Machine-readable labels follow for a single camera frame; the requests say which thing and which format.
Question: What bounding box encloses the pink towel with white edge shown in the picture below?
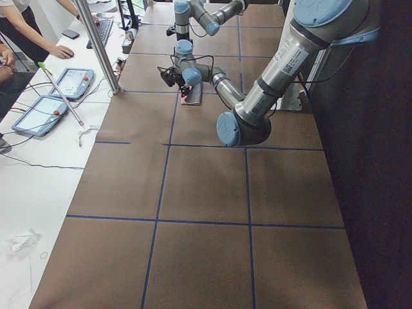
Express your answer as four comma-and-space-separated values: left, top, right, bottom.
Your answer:
181, 83, 203, 106

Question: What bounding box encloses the person forearm bare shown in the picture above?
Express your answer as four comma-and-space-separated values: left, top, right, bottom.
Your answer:
1, 5, 59, 57

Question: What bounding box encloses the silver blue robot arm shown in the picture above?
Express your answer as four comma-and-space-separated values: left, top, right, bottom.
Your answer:
160, 0, 381, 147
166, 0, 249, 41

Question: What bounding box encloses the person hand on mouse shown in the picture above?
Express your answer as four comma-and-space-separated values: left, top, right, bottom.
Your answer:
49, 45, 75, 59

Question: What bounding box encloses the small steel cylinder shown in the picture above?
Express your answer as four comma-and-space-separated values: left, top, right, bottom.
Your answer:
125, 28, 137, 41

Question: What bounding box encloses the black keyboard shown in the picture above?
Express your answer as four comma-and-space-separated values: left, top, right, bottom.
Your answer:
96, 18, 113, 46

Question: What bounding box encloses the far blue teach pendant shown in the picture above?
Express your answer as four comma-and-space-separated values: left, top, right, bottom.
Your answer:
56, 68, 95, 101

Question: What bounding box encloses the blue teach pendant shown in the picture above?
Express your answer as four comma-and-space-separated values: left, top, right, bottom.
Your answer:
12, 95, 68, 137
56, 68, 95, 101

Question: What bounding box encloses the purple smartphone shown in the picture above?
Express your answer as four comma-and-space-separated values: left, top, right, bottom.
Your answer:
62, 29, 80, 40

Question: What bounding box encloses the long thin metal rod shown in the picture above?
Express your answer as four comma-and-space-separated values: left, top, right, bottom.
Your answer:
38, 62, 89, 132

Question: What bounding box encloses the near blue teach pendant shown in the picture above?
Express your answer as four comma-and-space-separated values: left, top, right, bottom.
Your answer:
12, 95, 68, 137

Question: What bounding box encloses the crumpled white tissue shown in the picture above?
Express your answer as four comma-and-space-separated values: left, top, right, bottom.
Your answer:
2, 229, 42, 253

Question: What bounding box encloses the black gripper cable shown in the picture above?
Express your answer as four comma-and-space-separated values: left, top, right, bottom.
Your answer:
169, 54, 216, 85

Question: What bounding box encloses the aluminium frame post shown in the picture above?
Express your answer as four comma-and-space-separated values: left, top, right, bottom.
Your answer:
74, 0, 120, 95

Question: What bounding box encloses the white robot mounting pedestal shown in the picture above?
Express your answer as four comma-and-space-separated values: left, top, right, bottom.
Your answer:
270, 81, 308, 112

